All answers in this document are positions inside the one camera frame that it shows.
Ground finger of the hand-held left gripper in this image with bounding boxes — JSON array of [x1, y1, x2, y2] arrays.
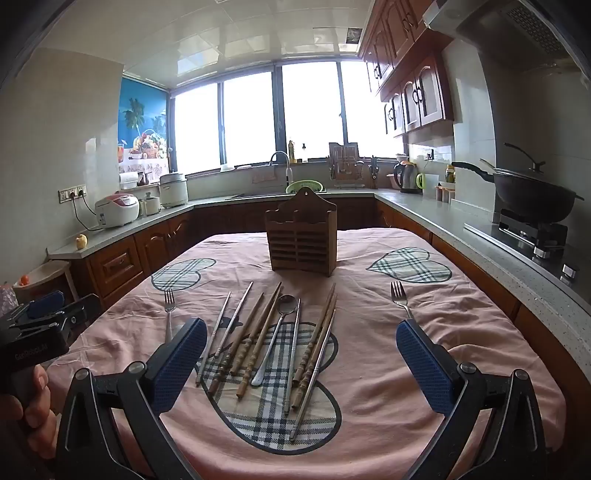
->
[[54, 294, 102, 344], [8, 290, 66, 325]]

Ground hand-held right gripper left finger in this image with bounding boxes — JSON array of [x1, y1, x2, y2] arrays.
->
[[54, 318, 208, 480]]

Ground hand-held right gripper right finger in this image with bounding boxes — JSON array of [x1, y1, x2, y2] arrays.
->
[[395, 318, 548, 480]]

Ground metal chopstick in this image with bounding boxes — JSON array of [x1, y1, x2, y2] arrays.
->
[[289, 308, 337, 441], [195, 291, 232, 386], [213, 281, 254, 358], [283, 298, 302, 414]]

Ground metal fork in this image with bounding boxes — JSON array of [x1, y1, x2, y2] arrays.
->
[[390, 281, 415, 322], [163, 288, 179, 344]]

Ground wooden chopstick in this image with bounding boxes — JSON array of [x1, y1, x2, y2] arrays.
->
[[229, 282, 282, 376], [208, 292, 265, 396], [293, 282, 336, 385], [298, 294, 338, 390], [236, 296, 282, 400]]

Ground metal spoon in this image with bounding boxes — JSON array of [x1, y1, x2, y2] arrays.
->
[[250, 294, 298, 387]]

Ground wooden utensil holder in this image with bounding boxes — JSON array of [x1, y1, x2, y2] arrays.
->
[[264, 186, 341, 278]]

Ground person's left hand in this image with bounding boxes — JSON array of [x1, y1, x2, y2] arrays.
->
[[0, 364, 58, 461]]

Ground wooden stool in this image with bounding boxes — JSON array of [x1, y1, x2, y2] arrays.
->
[[11, 260, 77, 305]]

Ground floral patterned cloth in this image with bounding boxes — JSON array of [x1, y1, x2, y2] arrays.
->
[[0, 284, 19, 317]]

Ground pink plaid-heart tablecloth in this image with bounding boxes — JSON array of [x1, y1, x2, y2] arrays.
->
[[46, 227, 568, 480]]

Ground wooden base cabinets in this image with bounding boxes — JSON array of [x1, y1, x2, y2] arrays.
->
[[69, 196, 591, 416]]

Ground white and pink rice cooker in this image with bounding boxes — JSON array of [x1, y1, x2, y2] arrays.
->
[[95, 194, 140, 229]]

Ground grey speckled countertop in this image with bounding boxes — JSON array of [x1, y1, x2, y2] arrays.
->
[[48, 188, 591, 337]]

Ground large white rice cooker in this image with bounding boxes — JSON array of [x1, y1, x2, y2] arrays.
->
[[159, 172, 189, 208]]

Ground gas stove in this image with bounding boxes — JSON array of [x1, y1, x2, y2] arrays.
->
[[464, 209, 581, 282]]

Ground kitchen sink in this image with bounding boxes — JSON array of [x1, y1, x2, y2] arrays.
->
[[225, 190, 289, 200]]

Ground steel electric kettle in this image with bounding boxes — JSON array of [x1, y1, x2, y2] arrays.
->
[[393, 160, 420, 195]]

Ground tropical fruit window poster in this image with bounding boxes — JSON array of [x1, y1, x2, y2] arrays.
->
[[117, 78, 170, 174]]

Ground black wok with lid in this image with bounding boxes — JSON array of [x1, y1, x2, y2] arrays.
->
[[451, 142, 585, 224]]

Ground green colander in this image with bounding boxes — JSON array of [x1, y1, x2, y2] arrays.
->
[[285, 180, 324, 195]]

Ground chrome sink faucet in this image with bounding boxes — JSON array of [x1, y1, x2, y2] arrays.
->
[[269, 150, 294, 186]]

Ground kitchen window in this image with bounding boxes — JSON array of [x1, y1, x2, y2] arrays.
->
[[168, 60, 407, 177]]

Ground range hood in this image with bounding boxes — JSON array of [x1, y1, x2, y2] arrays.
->
[[421, 0, 580, 72]]

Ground wire dish rack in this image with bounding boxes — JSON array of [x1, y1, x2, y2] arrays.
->
[[328, 141, 368, 189]]

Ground wooden wall cabinets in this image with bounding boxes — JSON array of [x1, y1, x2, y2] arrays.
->
[[358, 0, 455, 138]]

